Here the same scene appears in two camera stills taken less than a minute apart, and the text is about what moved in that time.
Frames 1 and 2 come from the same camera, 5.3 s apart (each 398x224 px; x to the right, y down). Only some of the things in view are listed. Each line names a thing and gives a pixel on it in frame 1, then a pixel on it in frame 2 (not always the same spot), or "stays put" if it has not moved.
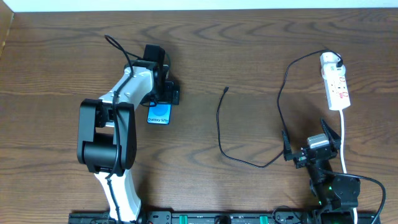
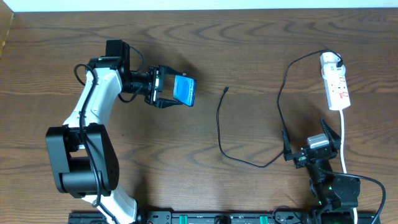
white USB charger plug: x=328 y=66 stays put
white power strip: x=337 y=92 stays put
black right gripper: x=311 y=154 stays put
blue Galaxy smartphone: x=159 y=113 -> x=185 y=89
